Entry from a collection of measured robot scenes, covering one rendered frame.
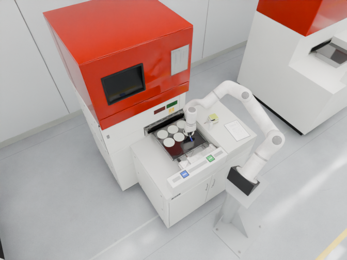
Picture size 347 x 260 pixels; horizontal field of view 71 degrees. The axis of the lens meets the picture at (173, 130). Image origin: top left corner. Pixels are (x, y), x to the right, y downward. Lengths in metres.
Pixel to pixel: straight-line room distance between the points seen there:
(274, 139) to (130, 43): 1.17
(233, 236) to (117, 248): 1.18
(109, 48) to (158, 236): 1.92
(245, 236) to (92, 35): 2.33
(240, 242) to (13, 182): 2.67
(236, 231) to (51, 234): 1.93
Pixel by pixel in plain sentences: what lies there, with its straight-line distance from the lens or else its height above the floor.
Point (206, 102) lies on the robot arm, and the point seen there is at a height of 1.30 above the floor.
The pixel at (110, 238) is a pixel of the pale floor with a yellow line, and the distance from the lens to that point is 2.81.
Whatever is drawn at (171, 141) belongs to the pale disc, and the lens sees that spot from 2.16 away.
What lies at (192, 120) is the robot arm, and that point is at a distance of 1.99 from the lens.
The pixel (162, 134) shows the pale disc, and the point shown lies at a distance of 2.21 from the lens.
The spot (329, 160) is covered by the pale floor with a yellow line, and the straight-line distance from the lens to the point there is 3.71.
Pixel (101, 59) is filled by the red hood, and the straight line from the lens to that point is 1.53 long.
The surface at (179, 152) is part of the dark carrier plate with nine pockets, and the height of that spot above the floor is 0.90.
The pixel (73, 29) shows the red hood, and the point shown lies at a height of 1.82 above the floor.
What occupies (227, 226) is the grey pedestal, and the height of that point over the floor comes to 0.01.
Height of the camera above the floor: 2.65
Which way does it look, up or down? 51 degrees down
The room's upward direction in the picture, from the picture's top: 1 degrees clockwise
